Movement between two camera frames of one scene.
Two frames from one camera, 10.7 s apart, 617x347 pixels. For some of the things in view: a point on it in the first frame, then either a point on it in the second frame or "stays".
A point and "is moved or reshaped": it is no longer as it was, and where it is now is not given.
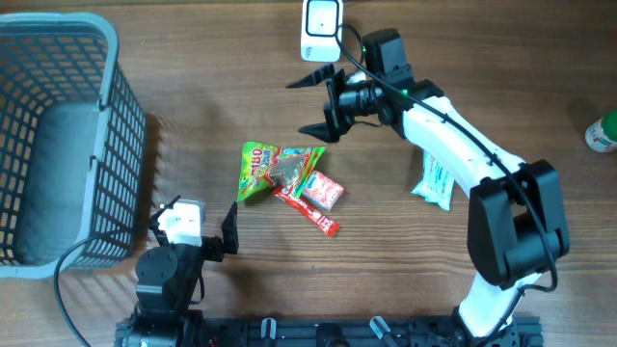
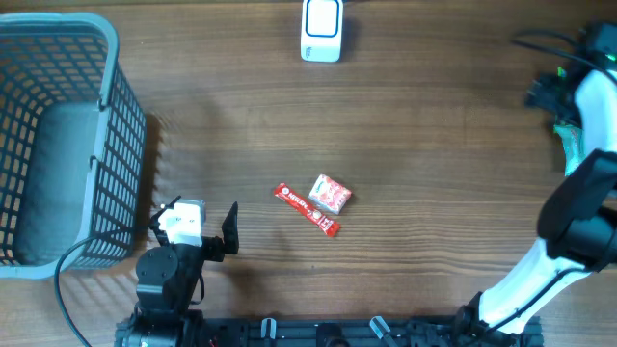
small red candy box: x=321 y=190 is moved or reshaped
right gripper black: x=336 y=120 to x=549 y=95
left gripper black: x=214 y=248 stays
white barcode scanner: x=319 y=24 stays
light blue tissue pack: x=437 y=185 to x=574 y=143
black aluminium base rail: x=358 y=332 stays
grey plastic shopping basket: x=72 y=145 stays
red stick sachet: x=305 y=208 stays
